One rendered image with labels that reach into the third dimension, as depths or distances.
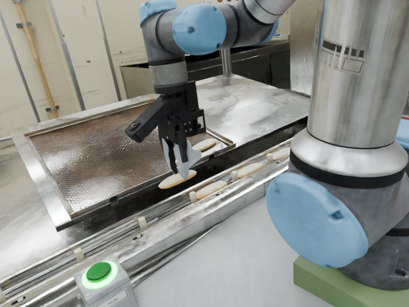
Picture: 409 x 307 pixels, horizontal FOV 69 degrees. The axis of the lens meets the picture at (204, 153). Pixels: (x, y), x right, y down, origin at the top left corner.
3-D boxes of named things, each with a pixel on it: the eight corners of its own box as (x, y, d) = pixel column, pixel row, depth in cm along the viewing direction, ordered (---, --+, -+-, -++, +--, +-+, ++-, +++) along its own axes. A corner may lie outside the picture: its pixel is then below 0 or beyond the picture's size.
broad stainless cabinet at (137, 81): (184, 173, 278) (164, 59, 237) (136, 147, 357) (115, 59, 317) (309, 117, 378) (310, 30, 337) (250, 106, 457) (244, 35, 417)
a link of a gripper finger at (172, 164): (192, 167, 74) (190, 133, 69) (172, 176, 70) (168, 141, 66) (185, 162, 76) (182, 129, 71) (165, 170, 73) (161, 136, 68)
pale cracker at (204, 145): (196, 154, 88) (195, 151, 88) (187, 149, 91) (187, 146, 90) (220, 142, 94) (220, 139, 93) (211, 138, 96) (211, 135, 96)
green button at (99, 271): (92, 292, 46) (89, 284, 45) (84, 277, 49) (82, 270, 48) (117, 277, 48) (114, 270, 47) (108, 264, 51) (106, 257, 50)
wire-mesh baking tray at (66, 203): (70, 219, 66) (69, 214, 65) (24, 137, 100) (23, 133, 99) (236, 147, 92) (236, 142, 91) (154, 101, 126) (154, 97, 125)
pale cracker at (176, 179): (164, 191, 65) (162, 186, 65) (155, 185, 68) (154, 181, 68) (199, 174, 71) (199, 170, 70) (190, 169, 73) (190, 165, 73)
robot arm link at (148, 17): (148, -1, 50) (129, 5, 57) (160, 66, 55) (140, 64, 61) (187, -4, 54) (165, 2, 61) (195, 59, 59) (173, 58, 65)
